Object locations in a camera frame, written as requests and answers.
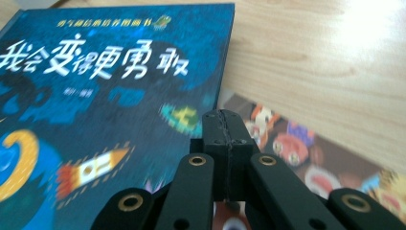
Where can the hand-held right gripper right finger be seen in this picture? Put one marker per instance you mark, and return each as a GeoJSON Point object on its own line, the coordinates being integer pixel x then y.
{"type": "Point", "coordinates": [237, 153]}

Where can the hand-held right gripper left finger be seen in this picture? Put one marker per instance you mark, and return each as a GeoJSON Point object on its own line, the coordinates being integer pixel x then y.
{"type": "Point", "coordinates": [220, 153]}

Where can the light blue animals picture book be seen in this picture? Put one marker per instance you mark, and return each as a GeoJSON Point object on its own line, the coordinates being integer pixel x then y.
{"type": "Point", "coordinates": [319, 159]}

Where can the dark blue monster picture book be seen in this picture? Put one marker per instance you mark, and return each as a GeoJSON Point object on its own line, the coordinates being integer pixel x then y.
{"type": "Point", "coordinates": [95, 111]}

